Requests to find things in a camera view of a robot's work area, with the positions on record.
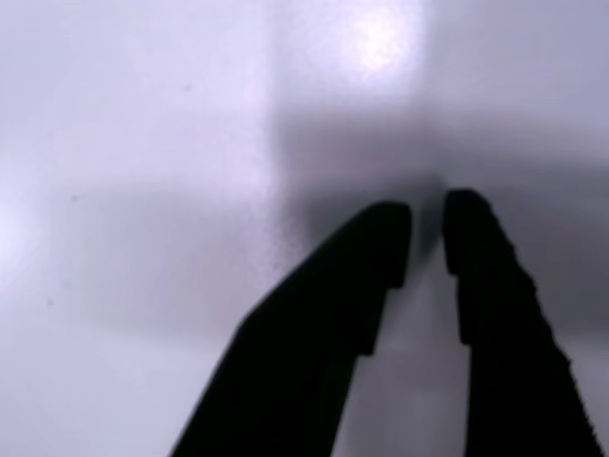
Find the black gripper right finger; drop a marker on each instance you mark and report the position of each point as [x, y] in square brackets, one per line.
[509, 343]

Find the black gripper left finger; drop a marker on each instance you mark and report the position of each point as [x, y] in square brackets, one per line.
[304, 343]

